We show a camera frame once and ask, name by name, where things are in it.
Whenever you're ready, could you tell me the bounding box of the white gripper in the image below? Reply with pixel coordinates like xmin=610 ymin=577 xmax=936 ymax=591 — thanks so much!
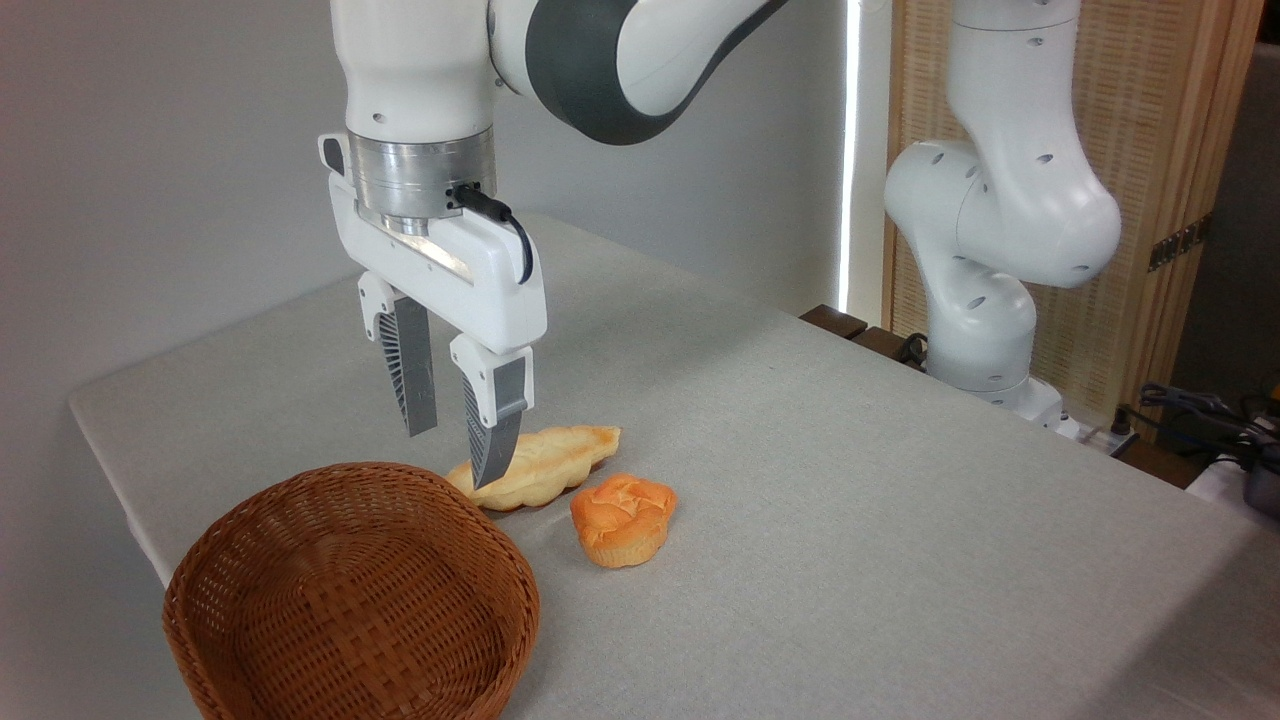
xmin=319 ymin=133 xmax=548 ymax=490

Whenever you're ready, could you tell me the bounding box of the long braided bread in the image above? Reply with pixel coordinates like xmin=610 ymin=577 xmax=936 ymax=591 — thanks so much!
xmin=446 ymin=425 xmax=622 ymax=512

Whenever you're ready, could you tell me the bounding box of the round orange bread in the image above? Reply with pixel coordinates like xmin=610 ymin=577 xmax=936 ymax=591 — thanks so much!
xmin=570 ymin=473 xmax=678 ymax=569

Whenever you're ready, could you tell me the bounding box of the brown wicker basket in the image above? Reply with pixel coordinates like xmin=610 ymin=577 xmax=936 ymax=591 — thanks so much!
xmin=162 ymin=461 xmax=542 ymax=720

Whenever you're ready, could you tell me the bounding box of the dark wooden block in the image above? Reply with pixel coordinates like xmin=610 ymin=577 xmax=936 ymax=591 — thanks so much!
xmin=800 ymin=304 xmax=869 ymax=341
xmin=850 ymin=326 xmax=933 ymax=374

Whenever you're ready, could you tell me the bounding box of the grey tablecloth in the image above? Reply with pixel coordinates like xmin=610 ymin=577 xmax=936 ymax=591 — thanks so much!
xmin=68 ymin=212 xmax=1280 ymax=720

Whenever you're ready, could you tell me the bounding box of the black screen hinge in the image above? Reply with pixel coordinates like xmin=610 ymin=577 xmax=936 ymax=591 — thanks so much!
xmin=1148 ymin=214 xmax=1213 ymax=273

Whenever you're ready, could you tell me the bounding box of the wooden folding screen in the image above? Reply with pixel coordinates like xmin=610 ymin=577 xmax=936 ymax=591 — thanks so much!
xmin=884 ymin=0 xmax=1266 ymax=441

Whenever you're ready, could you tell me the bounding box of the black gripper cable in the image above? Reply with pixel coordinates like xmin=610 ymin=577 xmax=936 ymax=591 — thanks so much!
xmin=450 ymin=184 xmax=535 ymax=286

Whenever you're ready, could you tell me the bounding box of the black cable bundle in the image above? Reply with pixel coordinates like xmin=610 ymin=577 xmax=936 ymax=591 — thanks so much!
xmin=1112 ymin=383 xmax=1280 ymax=471

